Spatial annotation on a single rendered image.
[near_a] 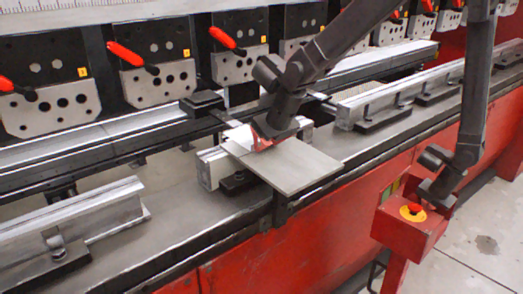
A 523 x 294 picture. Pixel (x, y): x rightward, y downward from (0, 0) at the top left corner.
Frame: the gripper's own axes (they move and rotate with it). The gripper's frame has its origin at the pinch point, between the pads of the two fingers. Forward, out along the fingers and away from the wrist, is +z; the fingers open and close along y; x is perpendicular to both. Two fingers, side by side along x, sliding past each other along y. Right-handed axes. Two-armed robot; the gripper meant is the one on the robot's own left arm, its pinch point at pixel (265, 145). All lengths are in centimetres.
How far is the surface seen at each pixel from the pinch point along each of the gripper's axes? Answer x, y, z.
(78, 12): -21.7, 33.7, -26.1
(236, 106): -12.8, 1.1, -1.5
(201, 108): -26.2, 1.0, 12.6
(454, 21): -13, -101, -15
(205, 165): -5.3, 12.6, 8.5
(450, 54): -34, -217, 41
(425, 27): -13, -79, -15
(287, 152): 4.7, -3.2, -1.1
